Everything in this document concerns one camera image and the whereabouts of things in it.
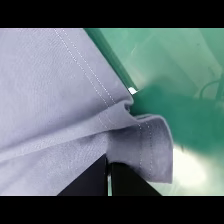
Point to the grey T-shirt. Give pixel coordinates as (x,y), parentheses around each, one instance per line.
(53,110)

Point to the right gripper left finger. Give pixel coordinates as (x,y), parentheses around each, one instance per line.
(93,181)

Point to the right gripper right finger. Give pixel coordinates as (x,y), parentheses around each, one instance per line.
(128,183)

